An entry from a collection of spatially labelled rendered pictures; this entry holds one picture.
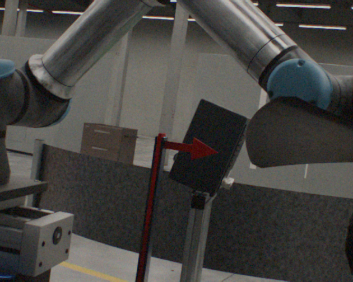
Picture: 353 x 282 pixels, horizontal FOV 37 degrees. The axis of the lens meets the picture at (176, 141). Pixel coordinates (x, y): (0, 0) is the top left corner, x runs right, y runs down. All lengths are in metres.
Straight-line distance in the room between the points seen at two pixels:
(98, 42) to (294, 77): 0.47
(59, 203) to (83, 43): 1.84
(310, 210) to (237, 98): 4.63
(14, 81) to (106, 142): 6.33
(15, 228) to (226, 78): 6.17
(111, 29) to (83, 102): 9.69
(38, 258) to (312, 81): 0.55
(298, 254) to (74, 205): 1.10
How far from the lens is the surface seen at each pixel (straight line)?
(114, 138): 7.32
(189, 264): 1.14
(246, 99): 6.91
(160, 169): 0.58
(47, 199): 2.91
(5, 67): 1.04
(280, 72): 0.70
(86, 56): 1.06
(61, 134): 10.30
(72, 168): 2.74
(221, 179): 1.17
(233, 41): 0.75
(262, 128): 0.53
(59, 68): 1.08
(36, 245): 0.96
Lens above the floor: 1.22
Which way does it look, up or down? 3 degrees down
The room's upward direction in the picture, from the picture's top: 8 degrees clockwise
